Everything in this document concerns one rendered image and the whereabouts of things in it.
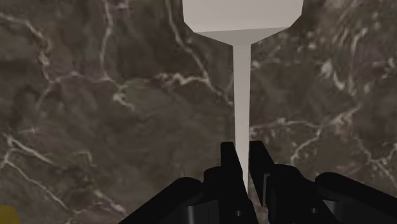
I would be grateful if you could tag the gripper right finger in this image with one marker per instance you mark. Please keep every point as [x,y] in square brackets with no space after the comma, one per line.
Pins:
[288,189]

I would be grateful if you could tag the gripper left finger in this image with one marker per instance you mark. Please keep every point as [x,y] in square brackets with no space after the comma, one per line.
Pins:
[217,192]

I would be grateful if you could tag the white spatula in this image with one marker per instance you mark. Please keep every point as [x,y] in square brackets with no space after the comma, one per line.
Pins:
[242,93]

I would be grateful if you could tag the yellow object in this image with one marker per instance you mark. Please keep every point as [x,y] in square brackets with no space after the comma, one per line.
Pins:
[7,216]

